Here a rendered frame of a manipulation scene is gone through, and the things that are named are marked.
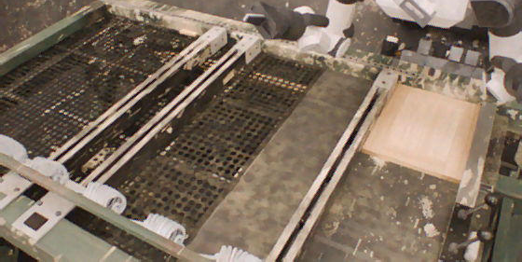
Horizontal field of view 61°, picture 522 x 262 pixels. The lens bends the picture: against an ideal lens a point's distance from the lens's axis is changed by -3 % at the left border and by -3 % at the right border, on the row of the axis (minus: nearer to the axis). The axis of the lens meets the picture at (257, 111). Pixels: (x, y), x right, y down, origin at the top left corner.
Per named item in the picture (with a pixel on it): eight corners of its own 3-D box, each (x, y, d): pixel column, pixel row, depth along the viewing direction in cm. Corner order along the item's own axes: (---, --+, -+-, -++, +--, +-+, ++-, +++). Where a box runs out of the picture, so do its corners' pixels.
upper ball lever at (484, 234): (457, 249, 113) (498, 230, 103) (454, 261, 111) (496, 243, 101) (446, 240, 113) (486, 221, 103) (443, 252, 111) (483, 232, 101)
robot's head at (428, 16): (418, -16, 120) (409, -7, 115) (443, 5, 119) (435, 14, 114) (404, 1, 125) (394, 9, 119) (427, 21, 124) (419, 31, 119)
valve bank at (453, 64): (507, 55, 184) (513, 49, 162) (497, 88, 186) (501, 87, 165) (391, 28, 204) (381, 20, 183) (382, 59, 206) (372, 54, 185)
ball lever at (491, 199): (465, 215, 121) (504, 196, 111) (463, 226, 119) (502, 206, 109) (455, 207, 121) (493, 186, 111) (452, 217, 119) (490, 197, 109)
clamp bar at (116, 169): (265, 52, 197) (263, 1, 182) (50, 264, 117) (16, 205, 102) (244, 47, 201) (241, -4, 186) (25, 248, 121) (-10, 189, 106)
